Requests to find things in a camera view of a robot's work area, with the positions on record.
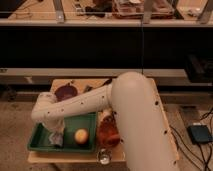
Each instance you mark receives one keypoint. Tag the background workbench shelf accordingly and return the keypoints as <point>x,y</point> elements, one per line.
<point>154,13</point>

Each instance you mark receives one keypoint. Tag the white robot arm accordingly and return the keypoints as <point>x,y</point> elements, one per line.
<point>141,121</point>

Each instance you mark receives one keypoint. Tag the red bowl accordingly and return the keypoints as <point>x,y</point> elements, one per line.
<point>107,133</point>

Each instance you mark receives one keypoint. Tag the grey blue towel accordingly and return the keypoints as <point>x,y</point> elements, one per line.
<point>56,139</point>

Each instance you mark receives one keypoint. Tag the green plastic tray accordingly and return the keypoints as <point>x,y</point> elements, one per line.
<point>39,140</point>

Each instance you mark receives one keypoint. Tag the black foot pedal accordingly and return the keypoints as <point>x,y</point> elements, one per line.
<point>199,134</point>

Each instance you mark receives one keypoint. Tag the black handled brush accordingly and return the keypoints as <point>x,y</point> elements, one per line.
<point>89,88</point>

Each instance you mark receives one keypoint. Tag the brown pine cone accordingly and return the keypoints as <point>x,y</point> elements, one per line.
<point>107,115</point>

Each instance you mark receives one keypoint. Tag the red yellow apple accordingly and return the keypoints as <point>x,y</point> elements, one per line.
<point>81,136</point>

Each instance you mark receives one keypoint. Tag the purple bowl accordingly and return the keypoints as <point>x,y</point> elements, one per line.
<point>65,92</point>

